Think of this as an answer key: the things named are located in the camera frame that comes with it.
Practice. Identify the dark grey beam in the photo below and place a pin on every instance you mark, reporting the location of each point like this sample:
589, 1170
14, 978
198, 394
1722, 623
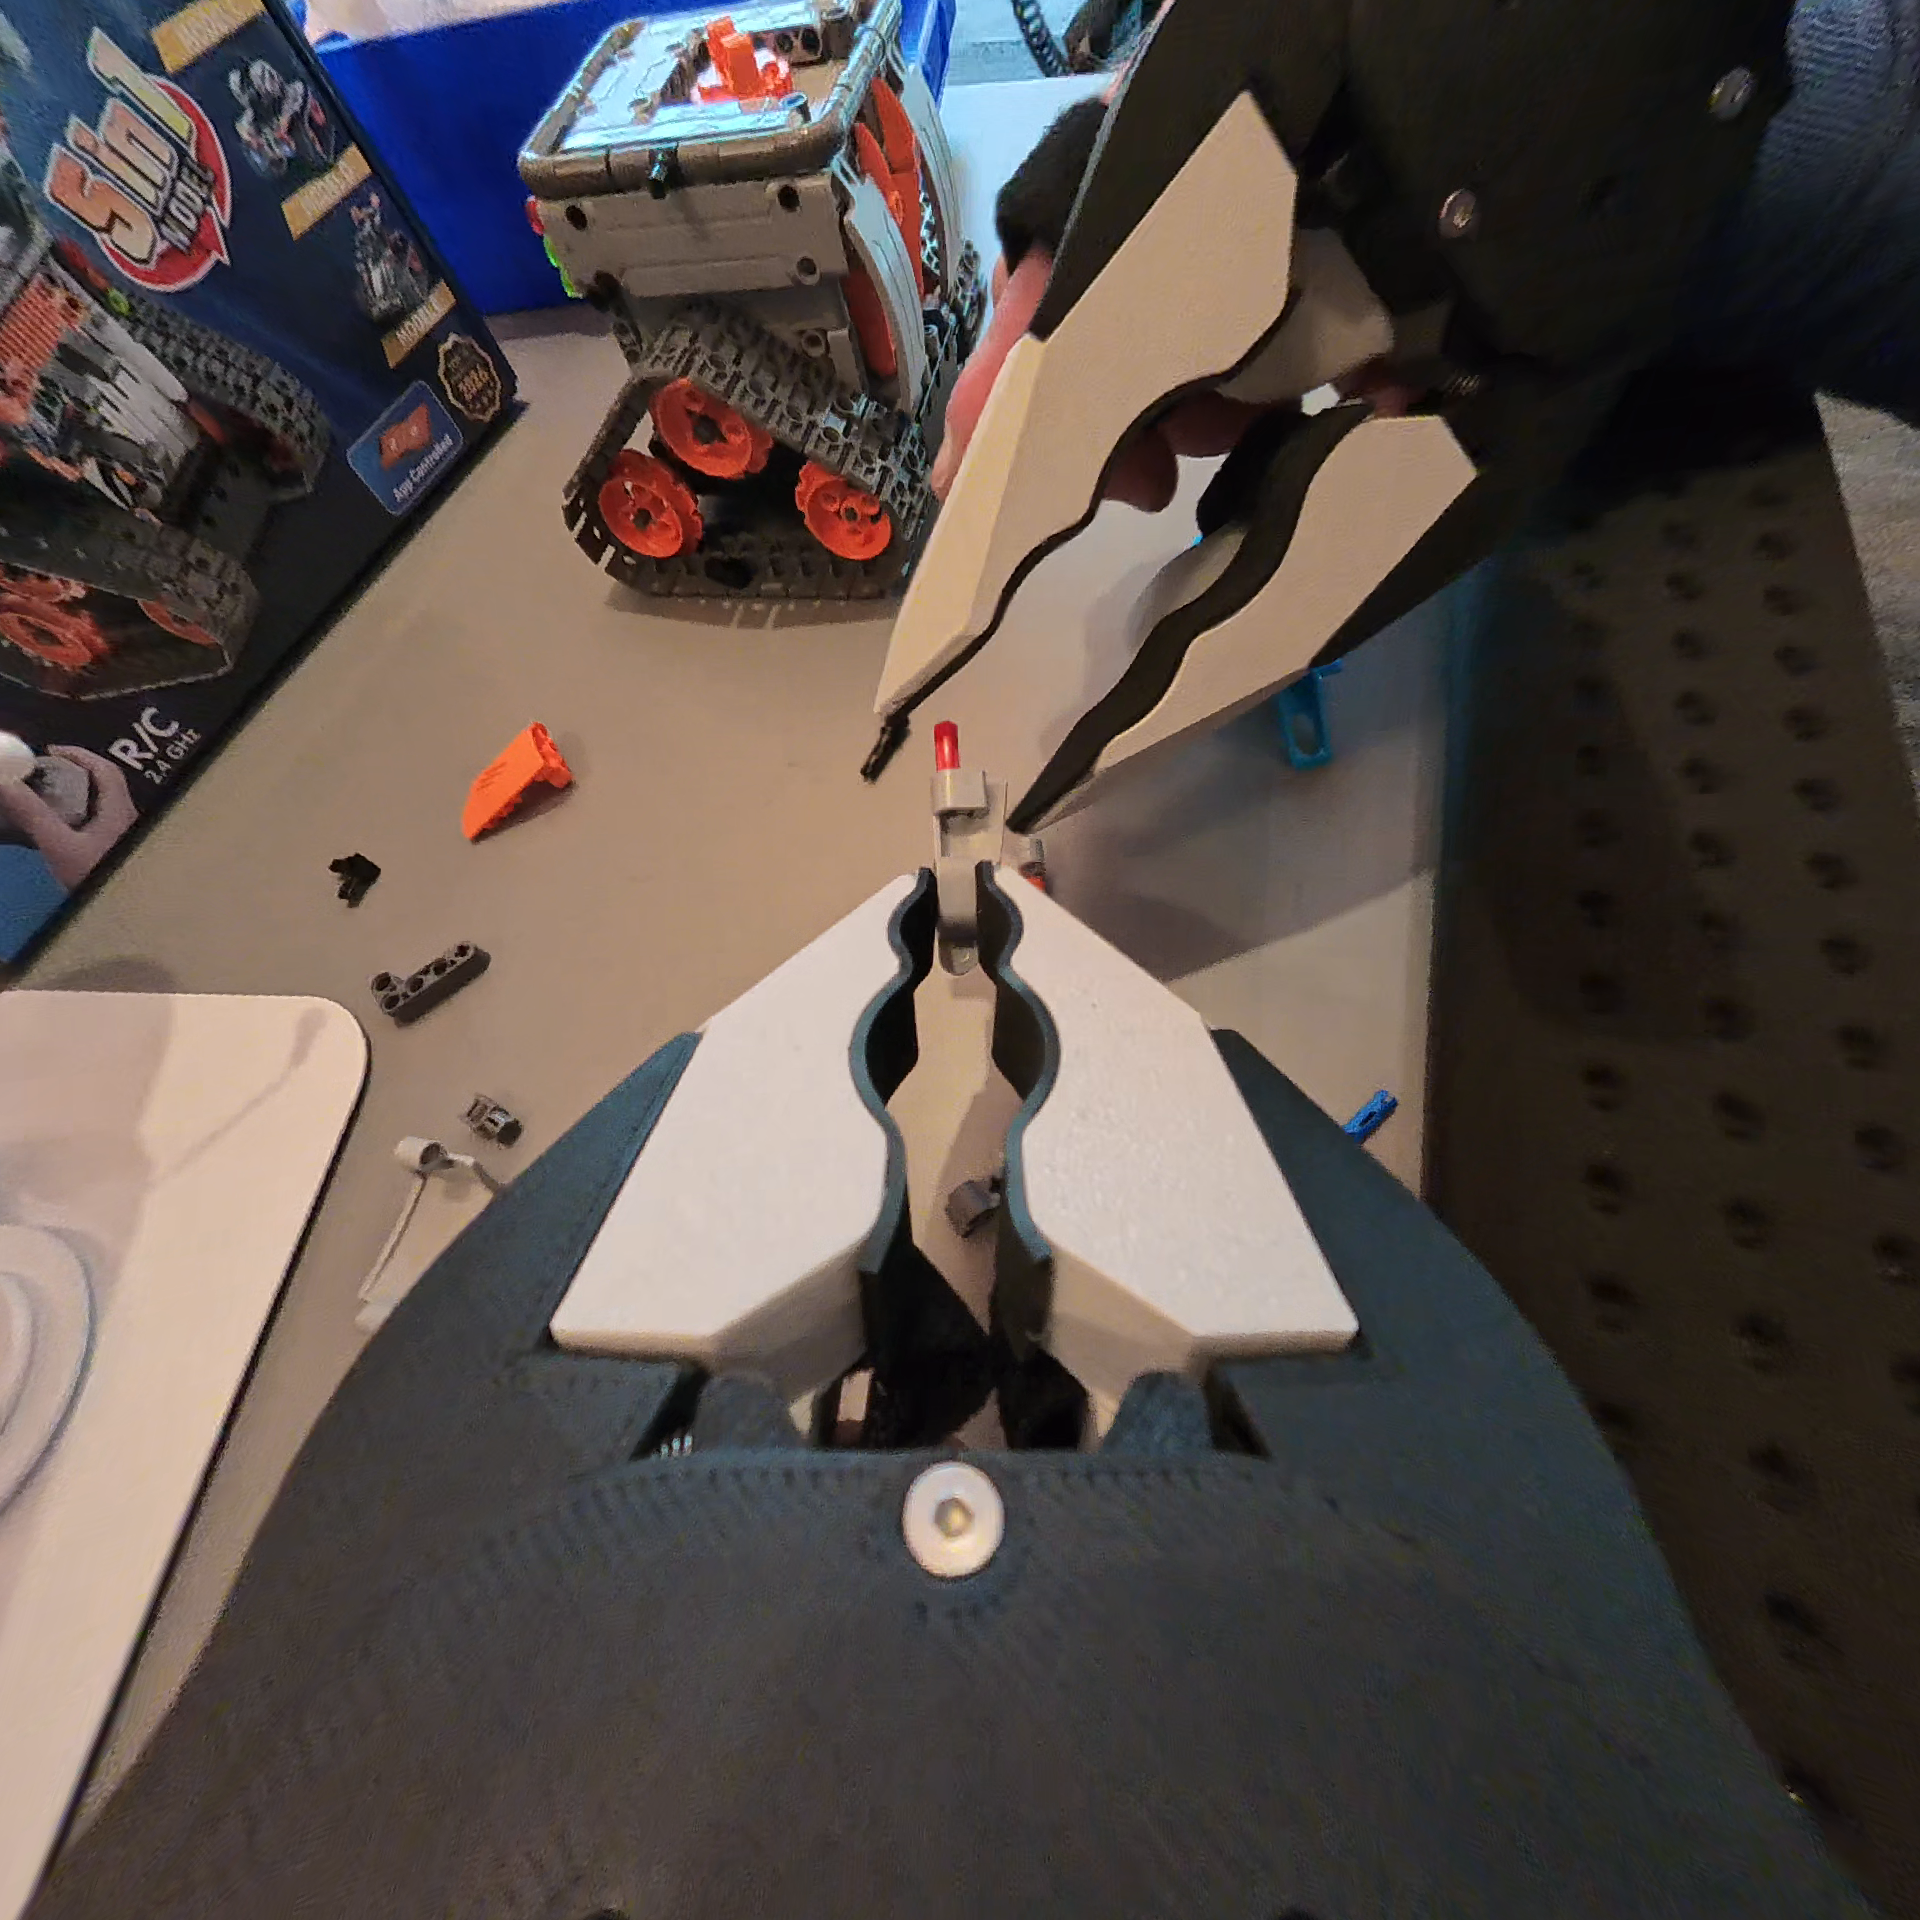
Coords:
430, 981

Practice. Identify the small light grey piece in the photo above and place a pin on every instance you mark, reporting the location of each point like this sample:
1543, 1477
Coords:
960, 794

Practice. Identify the person's right hand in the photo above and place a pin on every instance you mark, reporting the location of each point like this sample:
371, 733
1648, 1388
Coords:
974, 405

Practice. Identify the black connector with grey pin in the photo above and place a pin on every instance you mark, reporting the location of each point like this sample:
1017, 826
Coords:
491, 1118

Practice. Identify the orange brick with holes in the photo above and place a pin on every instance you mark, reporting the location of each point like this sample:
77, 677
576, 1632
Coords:
513, 780

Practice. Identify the small black pin piece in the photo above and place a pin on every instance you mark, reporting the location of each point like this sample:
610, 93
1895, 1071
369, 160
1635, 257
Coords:
353, 877

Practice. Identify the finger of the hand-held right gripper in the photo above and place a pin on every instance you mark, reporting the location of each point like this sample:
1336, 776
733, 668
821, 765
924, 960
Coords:
1140, 299
1349, 540

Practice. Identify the tracked toy vehicle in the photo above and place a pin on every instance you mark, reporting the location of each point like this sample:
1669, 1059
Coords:
749, 299

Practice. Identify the blue toy box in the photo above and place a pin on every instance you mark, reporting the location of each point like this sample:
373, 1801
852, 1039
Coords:
225, 450

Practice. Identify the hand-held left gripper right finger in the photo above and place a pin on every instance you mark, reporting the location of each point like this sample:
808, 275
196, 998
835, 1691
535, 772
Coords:
1199, 1199

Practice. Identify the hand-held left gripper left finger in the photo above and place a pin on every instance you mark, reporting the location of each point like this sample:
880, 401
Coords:
720, 1199

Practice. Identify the grey curved panel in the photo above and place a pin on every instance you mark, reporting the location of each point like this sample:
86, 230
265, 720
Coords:
419, 1199

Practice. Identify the long blue pin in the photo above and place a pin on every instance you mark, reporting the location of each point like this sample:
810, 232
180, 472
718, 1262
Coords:
1367, 1116

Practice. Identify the black studded mat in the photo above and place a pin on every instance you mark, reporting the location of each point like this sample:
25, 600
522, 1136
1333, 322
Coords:
1680, 1050

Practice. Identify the dark grey connector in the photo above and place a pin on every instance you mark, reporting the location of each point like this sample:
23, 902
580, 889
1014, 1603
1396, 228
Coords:
972, 1205

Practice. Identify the blue tote with white paper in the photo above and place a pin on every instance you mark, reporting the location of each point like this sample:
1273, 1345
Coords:
419, 120

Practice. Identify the black connector pin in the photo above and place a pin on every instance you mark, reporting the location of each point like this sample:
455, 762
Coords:
884, 747

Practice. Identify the person's right forearm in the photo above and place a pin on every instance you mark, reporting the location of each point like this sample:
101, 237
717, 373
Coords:
1844, 180

